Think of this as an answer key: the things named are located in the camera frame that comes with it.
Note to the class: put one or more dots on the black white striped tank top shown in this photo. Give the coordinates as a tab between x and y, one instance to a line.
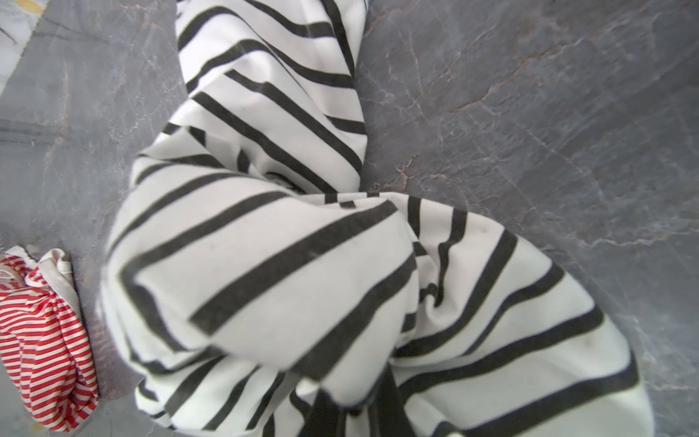
246	271

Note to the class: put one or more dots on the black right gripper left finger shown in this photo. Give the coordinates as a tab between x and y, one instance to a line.
326	419

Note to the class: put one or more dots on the red white striped tank top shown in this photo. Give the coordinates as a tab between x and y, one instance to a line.
45	348

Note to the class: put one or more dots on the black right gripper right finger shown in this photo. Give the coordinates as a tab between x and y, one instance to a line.
388	418

